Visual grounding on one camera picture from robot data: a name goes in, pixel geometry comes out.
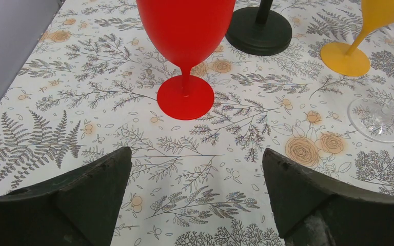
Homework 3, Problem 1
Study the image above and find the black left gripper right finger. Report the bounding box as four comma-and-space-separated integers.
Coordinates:
262, 148, 394, 245

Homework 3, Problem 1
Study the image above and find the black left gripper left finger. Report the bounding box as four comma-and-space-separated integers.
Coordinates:
0, 147, 132, 245

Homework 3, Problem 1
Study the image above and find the clear wine glass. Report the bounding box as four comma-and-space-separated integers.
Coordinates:
347, 98, 394, 143

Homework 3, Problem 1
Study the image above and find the yellow plastic wine glass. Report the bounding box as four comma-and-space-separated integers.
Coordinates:
320, 0, 394, 77

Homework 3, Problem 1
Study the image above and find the red plastic wine glass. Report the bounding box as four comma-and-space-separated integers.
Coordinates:
136, 0, 235, 120

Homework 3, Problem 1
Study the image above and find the floral patterned tablecloth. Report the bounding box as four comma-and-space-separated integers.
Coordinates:
0, 1, 394, 245

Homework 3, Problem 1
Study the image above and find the black stand with pink microphone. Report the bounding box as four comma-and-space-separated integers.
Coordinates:
225, 0, 292, 56

